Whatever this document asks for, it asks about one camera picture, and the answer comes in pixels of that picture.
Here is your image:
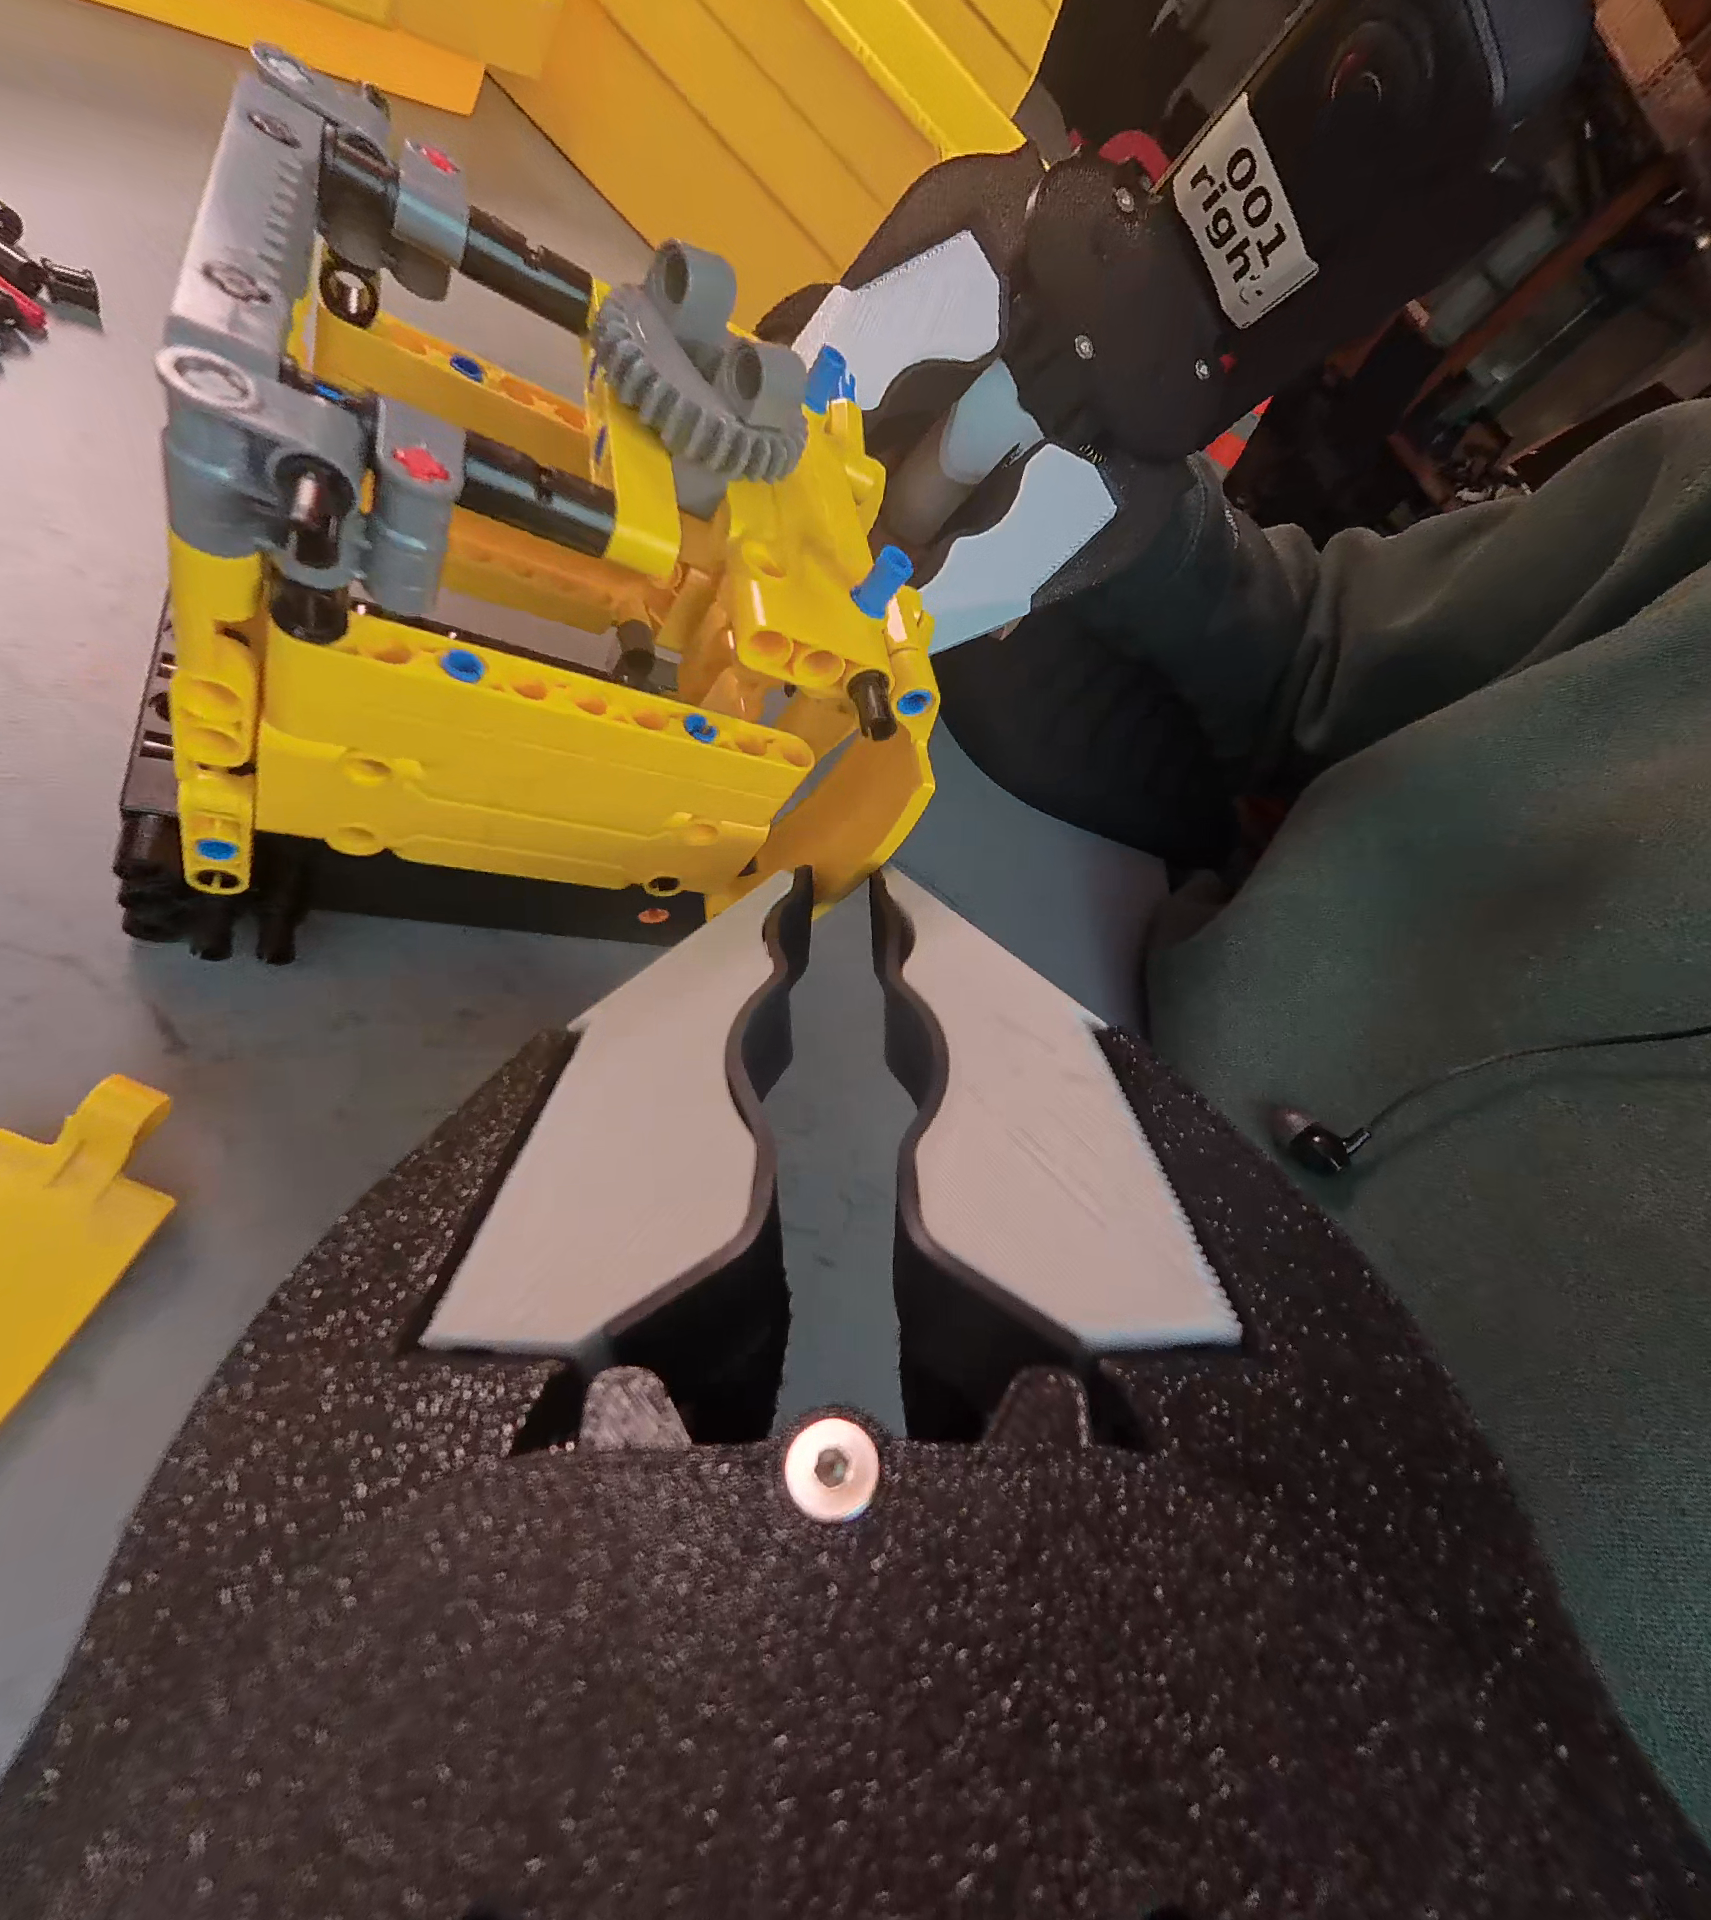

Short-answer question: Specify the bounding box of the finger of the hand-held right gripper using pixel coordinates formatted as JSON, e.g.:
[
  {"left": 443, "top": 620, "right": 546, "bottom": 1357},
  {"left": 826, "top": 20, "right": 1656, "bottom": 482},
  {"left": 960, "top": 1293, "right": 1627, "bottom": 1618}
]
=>
[
  {"left": 920, "top": 439, "right": 1122, "bottom": 658},
  {"left": 795, "top": 233, "right": 1017, "bottom": 411}
]

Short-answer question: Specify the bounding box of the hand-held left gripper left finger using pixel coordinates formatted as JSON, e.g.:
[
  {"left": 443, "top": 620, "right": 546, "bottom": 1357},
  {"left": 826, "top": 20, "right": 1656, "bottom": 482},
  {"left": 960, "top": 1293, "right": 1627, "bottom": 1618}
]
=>
[{"left": 421, "top": 870, "right": 818, "bottom": 1365}]

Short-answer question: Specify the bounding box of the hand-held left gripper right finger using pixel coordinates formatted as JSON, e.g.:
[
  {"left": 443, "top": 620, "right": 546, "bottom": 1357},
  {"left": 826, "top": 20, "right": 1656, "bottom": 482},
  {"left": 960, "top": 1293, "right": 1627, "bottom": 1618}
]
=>
[{"left": 867, "top": 870, "right": 1245, "bottom": 1357}]

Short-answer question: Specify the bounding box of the yellow lego robot model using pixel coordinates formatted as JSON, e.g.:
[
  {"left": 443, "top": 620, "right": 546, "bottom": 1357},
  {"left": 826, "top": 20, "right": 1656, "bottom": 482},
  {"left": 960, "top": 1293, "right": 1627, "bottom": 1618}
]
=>
[{"left": 113, "top": 40, "right": 945, "bottom": 967}]

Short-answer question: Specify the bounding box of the person's right forearm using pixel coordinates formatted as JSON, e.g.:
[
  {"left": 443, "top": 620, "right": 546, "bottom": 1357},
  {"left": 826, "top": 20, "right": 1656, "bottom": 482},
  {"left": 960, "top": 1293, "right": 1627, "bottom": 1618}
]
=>
[{"left": 937, "top": 383, "right": 1711, "bottom": 875}]

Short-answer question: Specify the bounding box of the green printed sweatshirt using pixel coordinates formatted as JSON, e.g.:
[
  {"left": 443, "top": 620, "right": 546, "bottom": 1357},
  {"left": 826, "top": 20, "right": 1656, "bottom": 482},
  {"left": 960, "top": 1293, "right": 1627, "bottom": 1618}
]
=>
[{"left": 1147, "top": 383, "right": 1711, "bottom": 1920}]

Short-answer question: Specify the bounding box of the thin black cable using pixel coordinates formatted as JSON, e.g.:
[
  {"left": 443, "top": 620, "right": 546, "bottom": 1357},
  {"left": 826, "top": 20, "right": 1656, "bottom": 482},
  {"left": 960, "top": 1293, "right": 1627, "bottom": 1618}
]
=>
[{"left": 1276, "top": 1010, "right": 1711, "bottom": 1178}]

